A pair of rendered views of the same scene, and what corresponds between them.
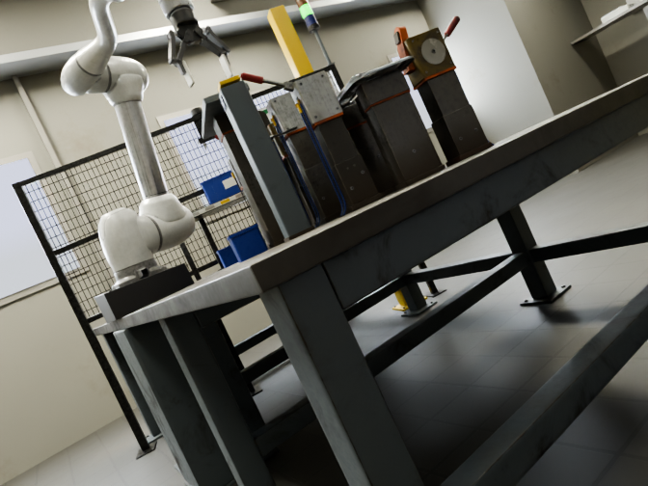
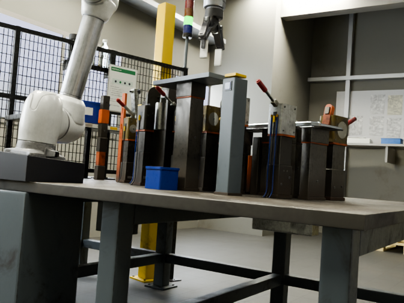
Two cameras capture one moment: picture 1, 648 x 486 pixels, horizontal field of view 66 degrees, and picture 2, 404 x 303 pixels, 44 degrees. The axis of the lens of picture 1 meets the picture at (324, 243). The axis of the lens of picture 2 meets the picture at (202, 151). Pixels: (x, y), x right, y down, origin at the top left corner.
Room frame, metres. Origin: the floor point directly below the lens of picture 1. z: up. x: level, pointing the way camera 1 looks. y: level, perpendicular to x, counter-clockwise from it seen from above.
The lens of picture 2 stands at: (-0.27, 1.00, 0.77)
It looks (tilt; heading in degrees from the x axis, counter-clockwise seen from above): 3 degrees up; 333
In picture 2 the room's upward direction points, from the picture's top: 4 degrees clockwise
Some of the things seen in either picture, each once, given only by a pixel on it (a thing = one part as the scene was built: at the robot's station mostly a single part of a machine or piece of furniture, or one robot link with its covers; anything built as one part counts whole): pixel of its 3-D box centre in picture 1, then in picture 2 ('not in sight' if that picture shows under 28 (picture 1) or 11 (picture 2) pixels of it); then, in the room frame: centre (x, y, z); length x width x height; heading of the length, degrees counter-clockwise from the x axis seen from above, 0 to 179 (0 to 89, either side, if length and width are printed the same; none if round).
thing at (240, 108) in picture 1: (265, 162); (231, 137); (1.37, 0.05, 0.92); 0.08 x 0.08 x 0.44; 15
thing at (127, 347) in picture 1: (194, 391); (25, 270); (1.88, 0.69, 0.33); 0.31 x 0.31 x 0.66; 31
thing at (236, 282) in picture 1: (305, 236); (151, 189); (2.14, 0.06, 0.68); 2.56 x 1.61 x 0.04; 31
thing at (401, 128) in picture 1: (399, 129); (314, 163); (1.32, -0.31, 0.84); 0.12 x 0.05 x 0.29; 105
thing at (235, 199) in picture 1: (245, 195); (86, 126); (2.75, 0.28, 1.02); 0.90 x 0.22 x 0.03; 105
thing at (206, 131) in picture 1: (223, 114); (191, 82); (1.62, 0.12, 1.16); 0.37 x 0.14 x 0.02; 15
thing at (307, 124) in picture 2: (321, 138); (214, 130); (1.91, -0.16, 1.00); 1.38 x 0.22 x 0.02; 15
